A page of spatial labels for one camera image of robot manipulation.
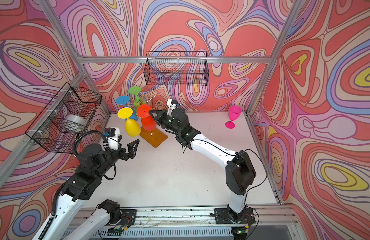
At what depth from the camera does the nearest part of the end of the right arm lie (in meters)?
0.59

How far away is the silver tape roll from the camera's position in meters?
0.70

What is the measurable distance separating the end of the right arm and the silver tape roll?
392 millimetres
